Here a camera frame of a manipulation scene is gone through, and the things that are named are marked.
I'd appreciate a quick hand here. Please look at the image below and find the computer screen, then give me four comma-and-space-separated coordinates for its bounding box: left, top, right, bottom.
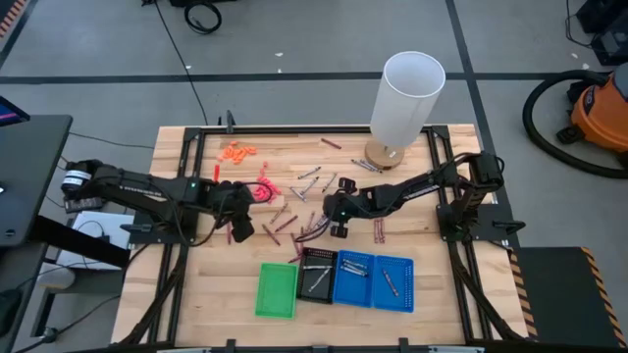
0, 95, 30, 127

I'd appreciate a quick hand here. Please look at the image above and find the orange shop vacuum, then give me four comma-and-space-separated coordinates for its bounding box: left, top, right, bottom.
522, 69, 628, 180
556, 63, 628, 171

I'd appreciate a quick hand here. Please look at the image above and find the black equipment case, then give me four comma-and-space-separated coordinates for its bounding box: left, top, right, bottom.
576, 0, 628, 68

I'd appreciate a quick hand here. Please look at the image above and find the black cable with plug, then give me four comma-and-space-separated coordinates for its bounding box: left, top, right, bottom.
14, 293, 122, 353

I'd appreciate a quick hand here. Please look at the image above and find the black desk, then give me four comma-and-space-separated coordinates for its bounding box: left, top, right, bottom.
0, 115, 74, 246

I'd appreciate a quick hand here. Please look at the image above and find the black desk crossbar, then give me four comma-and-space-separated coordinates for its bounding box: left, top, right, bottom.
28, 215, 131, 270

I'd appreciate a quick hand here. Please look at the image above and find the white box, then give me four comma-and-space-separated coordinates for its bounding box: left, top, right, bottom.
56, 210, 134, 271

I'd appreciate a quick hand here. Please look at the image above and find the green plastic basket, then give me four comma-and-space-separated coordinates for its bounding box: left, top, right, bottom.
254, 262, 299, 321

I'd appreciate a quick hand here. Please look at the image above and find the black hazard-striped platform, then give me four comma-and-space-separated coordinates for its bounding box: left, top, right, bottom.
507, 246, 628, 350

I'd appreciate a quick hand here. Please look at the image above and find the black plastic basket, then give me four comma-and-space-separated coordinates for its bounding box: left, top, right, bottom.
295, 246, 340, 305

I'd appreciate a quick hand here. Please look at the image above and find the thin black floor cable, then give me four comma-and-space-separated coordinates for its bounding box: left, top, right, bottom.
68, 130, 156, 150

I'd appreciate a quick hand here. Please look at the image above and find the long black floor cable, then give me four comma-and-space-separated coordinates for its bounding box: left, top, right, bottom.
154, 0, 210, 126

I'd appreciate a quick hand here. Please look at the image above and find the white rounded object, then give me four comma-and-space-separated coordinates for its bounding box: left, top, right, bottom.
36, 267, 76, 290

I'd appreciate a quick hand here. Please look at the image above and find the gripper camera cable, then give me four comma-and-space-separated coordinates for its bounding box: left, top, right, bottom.
293, 218, 331, 244
239, 180, 274, 203

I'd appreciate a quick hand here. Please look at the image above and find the black coiled cable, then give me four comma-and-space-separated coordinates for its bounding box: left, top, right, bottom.
183, 1, 223, 35

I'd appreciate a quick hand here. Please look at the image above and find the left gripper camera cable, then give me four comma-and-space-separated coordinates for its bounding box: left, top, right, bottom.
239, 180, 274, 203

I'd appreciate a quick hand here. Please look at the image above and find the black aluminium table frame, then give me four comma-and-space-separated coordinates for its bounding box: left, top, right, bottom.
115, 125, 529, 353

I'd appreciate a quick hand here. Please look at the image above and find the blue plastic basket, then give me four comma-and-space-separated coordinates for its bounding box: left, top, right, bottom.
332, 249, 376, 309
371, 253, 416, 314

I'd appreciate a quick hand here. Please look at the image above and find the right gripper camera cable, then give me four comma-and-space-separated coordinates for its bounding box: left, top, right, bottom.
293, 218, 331, 244

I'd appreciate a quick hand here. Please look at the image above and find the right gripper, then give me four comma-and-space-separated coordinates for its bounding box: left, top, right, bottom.
323, 176, 367, 239

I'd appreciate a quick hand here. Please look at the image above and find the white cylindrical table lamp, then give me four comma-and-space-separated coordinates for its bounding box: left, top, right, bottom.
363, 50, 446, 172

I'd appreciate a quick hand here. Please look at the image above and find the black power adapter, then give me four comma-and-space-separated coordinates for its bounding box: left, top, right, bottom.
63, 194, 105, 214

